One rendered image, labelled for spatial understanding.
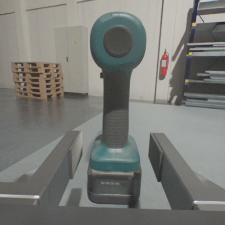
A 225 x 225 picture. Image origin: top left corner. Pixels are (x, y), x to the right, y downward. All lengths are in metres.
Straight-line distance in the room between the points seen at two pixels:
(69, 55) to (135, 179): 5.33
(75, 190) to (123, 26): 0.22
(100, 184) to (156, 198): 0.08
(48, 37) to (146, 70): 3.58
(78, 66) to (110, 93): 5.08
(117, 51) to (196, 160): 0.28
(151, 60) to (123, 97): 4.62
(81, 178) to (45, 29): 6.46
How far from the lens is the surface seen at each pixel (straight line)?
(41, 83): 5.01
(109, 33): 0.18
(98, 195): 0.24
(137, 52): 0.18
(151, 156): 0.16
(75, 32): 5.43
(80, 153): 0.16
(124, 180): 0.22
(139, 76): 4.88
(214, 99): 3.76
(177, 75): 4.75
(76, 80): 5.35
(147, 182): 0.29
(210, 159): 0.40
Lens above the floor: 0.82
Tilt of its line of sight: 14 degrees down
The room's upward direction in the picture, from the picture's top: 1 degrees clockwise
